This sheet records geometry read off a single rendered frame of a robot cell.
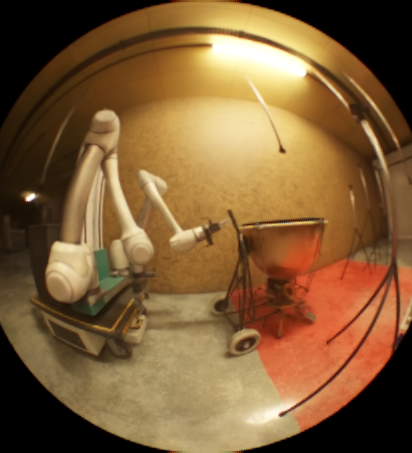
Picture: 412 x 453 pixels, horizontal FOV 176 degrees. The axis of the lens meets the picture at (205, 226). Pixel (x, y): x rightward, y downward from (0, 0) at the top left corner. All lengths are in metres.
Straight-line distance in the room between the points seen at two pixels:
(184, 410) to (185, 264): 1.42
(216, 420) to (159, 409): 0.24
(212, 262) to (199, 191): 0.86
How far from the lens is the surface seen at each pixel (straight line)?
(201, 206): 1.58
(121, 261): 1.09
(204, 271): 1.62
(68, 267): 0.50
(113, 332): 0.73
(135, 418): 0.83
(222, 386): 0.83
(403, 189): 6.96
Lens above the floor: 0.76
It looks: 2 degrees up
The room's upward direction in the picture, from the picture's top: 3 degrees counter-clockwise
